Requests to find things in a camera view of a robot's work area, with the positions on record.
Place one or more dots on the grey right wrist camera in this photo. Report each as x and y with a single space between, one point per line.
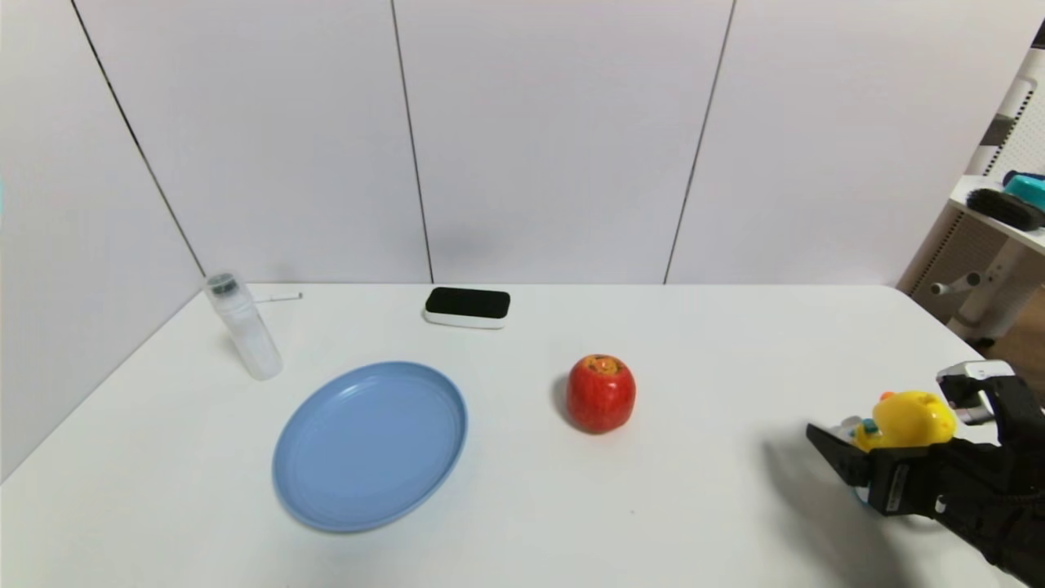
967 384

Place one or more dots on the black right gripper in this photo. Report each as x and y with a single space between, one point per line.
896 482

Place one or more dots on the blue plate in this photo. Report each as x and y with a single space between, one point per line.
367 445

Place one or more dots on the black and white board eraser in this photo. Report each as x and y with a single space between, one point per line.
467 304

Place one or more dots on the teal object on desk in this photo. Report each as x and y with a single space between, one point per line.
1029 189

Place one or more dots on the clear white plastic bottle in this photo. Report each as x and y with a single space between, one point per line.
245 331

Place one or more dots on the white marker pen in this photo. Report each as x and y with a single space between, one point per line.
277 298

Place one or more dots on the white adjustable desk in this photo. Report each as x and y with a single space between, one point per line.
992 282

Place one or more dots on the yellow duck toy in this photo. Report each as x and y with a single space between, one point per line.
914 418

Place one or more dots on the black brush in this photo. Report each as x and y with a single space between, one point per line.
1004 209

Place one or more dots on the red apple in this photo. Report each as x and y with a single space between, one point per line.
601 396

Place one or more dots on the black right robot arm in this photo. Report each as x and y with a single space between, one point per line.
1016 514

